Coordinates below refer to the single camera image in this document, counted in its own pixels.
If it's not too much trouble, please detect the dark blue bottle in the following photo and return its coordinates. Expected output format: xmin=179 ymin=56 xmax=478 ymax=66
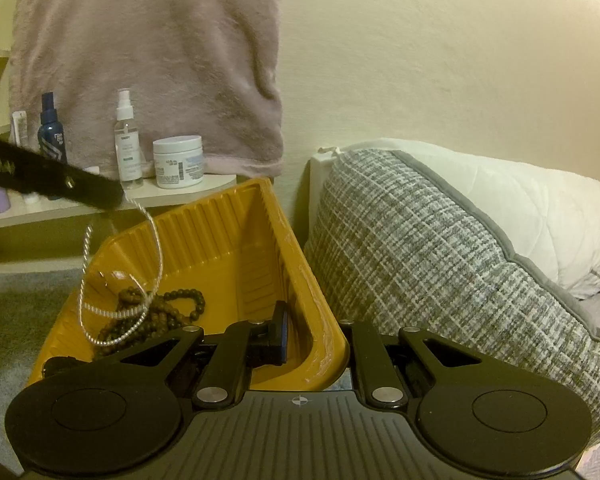
xmin=37 ymin=90 xmax=66 ymax=201

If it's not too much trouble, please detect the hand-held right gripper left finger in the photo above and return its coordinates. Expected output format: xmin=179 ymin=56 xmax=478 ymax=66
xmin=111 ymin=300 xmax=289 ymax=409

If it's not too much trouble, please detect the white cream jar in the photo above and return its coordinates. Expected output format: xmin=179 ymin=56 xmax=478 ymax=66
xmin=152 ymin=135 xmax=205 ymax=190

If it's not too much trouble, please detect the black bracelet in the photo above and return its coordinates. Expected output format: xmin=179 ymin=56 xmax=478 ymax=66
xmin=41 ymin=354 xmax=84 ymax=377

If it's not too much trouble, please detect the pink fluffy hanging towel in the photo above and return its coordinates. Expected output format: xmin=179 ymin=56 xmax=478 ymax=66
xmin=7 ymin=0 xmax=285 ymax=179

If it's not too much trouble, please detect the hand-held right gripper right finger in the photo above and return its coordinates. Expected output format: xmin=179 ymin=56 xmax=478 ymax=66
xmin=336 ymin=319 xmax=485 ymax=408

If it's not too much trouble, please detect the orange plastic tray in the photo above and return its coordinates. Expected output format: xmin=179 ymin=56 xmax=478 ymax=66
xmin=28 ymin=176 xmax=351 ymax=392

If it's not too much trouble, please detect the white and blue tube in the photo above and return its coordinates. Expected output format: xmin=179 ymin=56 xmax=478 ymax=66
xmin=9 ymin=111 xmax=41 ymax=205

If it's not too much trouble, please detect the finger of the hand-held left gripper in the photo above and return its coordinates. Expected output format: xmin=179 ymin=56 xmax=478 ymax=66
xmin=0 ymin=132 xmax=126 ymax=212

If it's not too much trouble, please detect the brown bead necklace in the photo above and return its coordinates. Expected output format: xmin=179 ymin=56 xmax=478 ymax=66
xmin=94 ymin=286 xmax=207 ymax=359

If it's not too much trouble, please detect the clear spray bottle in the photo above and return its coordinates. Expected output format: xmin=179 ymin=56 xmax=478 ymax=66
xmin=113 ymin=88 xmax=144 ymax=191

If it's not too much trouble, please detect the cream wall shelf unit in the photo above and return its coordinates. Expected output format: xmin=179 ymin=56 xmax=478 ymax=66
xmin=0 ymin=49 xmax=239 ymax=264

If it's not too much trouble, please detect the grey-blue fluffy towel mat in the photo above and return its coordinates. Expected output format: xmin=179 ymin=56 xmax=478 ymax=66
xmin=0 ymin=269 xmax=82 ymax=463

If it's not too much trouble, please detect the grey woven pillow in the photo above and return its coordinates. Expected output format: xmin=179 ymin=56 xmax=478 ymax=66
xmin=303 ymin=148 xmax=600 ymax=444

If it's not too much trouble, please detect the white quilted pillow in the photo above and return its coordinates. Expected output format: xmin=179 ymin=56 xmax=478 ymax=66
xmin=309 ymin=138 xmax=600 ymax=302

